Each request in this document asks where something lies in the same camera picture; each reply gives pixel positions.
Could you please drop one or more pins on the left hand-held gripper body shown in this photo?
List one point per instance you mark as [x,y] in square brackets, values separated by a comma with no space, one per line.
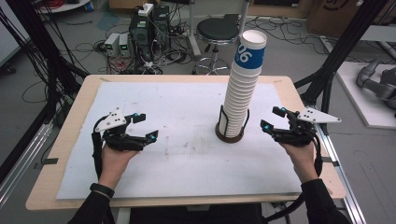
[110,120]

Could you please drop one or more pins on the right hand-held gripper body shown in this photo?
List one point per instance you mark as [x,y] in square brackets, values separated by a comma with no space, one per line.
[314,116]

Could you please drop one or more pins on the stack of white paper cups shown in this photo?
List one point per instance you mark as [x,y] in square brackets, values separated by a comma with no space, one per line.
[241,90]

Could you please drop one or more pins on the person's left hand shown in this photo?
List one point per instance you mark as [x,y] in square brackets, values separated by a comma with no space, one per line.
[113,165]

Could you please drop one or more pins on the person's right hand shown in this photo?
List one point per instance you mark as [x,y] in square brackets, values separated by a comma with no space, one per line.
[300,158]

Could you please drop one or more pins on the white foam mat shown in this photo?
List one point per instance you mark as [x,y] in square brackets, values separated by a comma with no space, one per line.
[174,168]

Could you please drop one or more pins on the black tape strip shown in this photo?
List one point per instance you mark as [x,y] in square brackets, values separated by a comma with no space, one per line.
[49,161]
[331,161]

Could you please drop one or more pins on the white floor board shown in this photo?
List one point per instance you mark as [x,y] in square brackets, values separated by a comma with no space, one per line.
[361,102]

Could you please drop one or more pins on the black wristband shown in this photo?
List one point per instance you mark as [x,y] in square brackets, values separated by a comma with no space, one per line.
[101,189]

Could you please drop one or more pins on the grey power supply unit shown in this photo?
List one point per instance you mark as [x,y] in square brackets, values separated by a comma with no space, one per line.
[124,45]
[111,43]

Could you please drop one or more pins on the black computer tower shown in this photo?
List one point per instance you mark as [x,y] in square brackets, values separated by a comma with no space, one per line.
[140,34]
[162,25]

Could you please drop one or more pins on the black round stool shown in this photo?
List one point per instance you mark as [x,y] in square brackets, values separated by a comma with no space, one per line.
[217,31]

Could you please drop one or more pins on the brown cardboard box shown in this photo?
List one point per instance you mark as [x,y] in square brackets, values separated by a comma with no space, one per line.
[336,15]

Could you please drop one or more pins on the white power strip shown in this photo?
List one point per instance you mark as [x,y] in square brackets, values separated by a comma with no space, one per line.
[145,9]

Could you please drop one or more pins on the round white table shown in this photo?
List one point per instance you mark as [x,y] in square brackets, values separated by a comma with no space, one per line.
[62,6]

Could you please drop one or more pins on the aluminium rail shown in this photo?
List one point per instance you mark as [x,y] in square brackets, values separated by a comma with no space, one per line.
[21,168]
[345,186]

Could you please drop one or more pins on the grey metal stand post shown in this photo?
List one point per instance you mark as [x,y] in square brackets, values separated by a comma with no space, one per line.
[193,34]

